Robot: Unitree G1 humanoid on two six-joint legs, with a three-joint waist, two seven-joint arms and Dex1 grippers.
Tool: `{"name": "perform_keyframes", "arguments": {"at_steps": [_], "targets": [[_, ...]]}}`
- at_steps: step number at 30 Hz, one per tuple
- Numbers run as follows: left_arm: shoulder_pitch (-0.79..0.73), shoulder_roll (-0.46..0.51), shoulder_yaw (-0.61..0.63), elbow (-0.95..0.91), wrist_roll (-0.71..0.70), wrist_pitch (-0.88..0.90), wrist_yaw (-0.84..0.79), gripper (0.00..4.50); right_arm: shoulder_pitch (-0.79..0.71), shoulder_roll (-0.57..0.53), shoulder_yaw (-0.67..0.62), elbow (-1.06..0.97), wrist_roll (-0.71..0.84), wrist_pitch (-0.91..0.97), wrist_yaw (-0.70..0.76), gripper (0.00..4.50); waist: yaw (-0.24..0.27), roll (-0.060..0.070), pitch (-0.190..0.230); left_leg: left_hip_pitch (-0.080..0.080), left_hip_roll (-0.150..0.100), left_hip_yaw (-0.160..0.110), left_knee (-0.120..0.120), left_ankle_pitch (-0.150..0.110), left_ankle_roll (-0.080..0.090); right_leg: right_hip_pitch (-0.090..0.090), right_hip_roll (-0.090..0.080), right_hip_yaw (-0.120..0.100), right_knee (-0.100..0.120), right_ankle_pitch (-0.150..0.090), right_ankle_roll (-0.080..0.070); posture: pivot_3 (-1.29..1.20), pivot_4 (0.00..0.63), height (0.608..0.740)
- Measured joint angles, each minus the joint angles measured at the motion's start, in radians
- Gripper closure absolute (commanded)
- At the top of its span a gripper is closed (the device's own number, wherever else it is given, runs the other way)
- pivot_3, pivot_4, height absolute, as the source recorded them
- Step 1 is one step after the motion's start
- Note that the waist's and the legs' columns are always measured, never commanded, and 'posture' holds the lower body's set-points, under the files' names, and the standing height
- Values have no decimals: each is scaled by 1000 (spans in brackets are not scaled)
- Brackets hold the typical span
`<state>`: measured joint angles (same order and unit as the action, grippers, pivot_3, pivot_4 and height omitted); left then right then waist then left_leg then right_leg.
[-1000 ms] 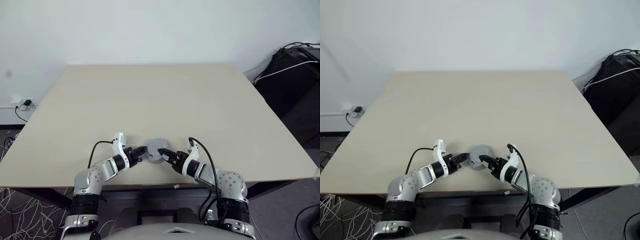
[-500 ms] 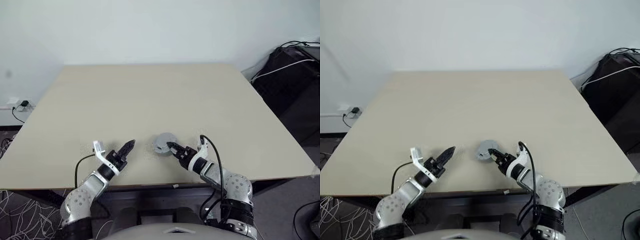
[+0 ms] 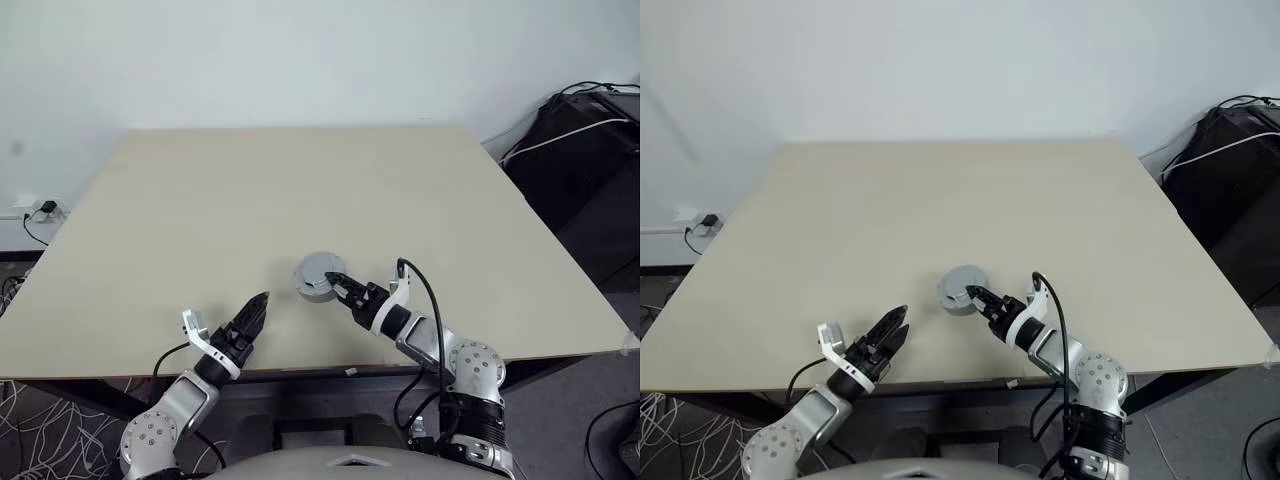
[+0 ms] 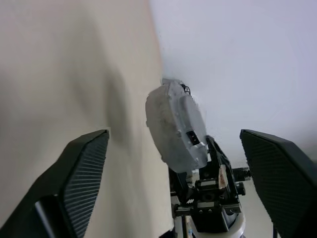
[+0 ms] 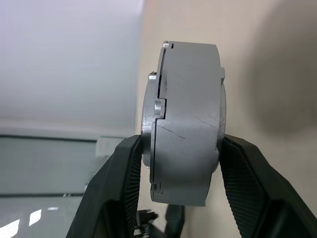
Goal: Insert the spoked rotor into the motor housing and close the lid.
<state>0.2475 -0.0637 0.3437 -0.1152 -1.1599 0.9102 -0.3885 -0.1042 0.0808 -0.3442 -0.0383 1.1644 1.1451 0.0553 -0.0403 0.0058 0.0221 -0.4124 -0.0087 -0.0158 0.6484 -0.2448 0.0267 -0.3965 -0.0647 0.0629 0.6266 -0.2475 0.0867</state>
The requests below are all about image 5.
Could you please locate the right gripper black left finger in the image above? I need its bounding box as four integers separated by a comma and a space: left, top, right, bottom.
64, 135, 143, 238

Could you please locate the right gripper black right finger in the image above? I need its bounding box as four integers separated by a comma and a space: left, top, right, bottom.
219, 135, 317, 238

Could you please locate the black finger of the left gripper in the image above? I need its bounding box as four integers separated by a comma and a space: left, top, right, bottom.
164, 204, 185, 238

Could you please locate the grey motor housing lid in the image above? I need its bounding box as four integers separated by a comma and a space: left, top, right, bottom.
141, 41, 168, 196

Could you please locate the grey round motor housing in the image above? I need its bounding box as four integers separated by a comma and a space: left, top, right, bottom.
150, 41, 227, 207

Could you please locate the white wall power outlet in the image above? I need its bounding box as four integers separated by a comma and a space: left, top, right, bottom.
96, 135, 125, 158

